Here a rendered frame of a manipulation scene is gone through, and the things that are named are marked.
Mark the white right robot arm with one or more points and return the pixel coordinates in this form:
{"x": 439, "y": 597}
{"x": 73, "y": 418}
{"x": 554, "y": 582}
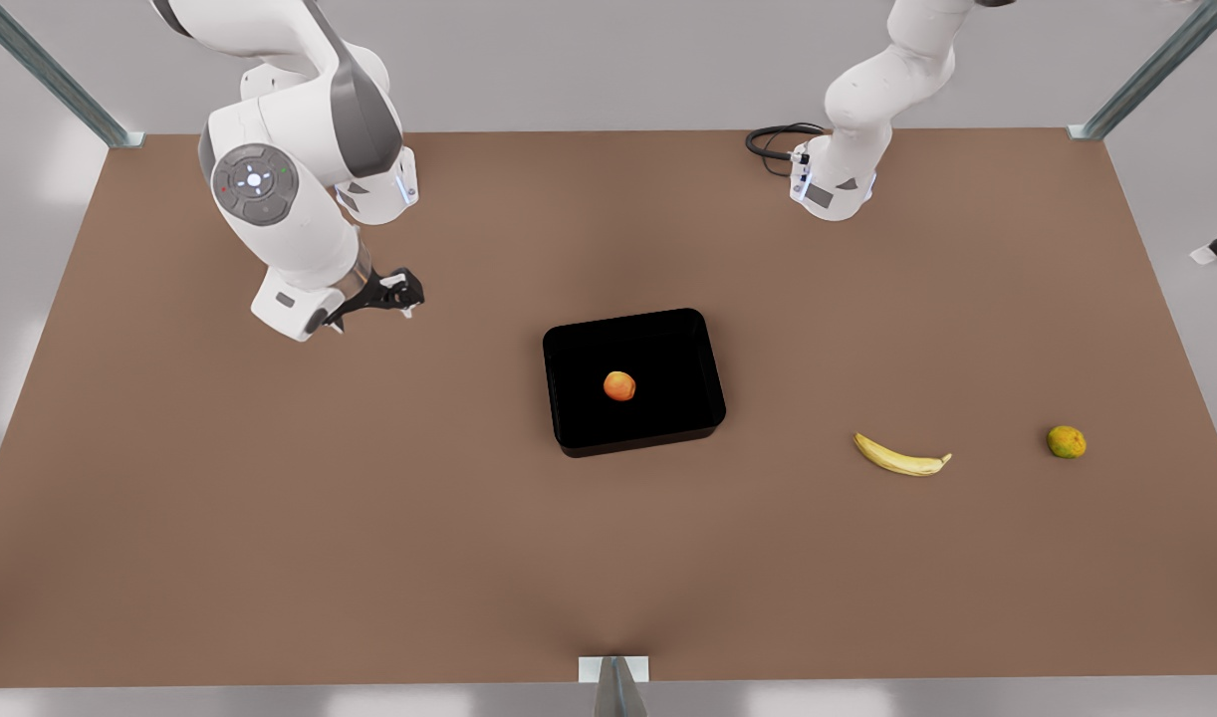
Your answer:
{"x": 300, "y": 229}

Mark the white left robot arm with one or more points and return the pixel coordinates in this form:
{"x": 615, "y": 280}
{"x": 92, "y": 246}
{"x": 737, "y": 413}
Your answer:
{"x": 867, "y": 95}

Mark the orange-red apple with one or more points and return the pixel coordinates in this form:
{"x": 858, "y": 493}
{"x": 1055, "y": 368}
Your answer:
{"x": 619, "y": 386}

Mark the black storage box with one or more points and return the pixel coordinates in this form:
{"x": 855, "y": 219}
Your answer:
{"x": 658, "y": 349}

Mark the yellow-green citrus fruit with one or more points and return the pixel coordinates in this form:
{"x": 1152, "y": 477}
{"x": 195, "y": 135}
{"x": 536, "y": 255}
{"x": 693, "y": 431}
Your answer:
{"x": 1066, "y": 442}

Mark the yellow banana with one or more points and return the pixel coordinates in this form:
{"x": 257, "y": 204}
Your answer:
{"x": 892, "y": 459}

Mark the silver frame post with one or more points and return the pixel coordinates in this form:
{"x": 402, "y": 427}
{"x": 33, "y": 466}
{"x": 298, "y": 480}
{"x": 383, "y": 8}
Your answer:
{"x": 51, "y": 75}
{"x": 1151, "y": 70}
{"x": 615, "y": 687}

